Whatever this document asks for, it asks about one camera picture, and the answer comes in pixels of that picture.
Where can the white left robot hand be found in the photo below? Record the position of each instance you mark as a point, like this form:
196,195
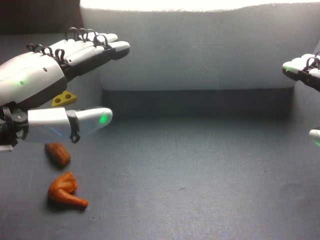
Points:
30,75

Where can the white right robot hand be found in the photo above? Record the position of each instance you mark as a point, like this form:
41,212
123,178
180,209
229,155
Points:
300,68

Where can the white styrofoam block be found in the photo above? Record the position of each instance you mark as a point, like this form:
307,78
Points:
200,27

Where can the yellow triangular holed block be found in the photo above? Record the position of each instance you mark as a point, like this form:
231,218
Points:
65,100

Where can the brown toy meat chunk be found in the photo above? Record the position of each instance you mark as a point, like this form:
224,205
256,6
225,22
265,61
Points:
58,155

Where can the orange toy chicken drumstick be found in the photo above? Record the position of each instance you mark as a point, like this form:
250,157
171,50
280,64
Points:
62,187

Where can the grey table cloth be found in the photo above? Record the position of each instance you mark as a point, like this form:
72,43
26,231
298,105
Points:
187,175

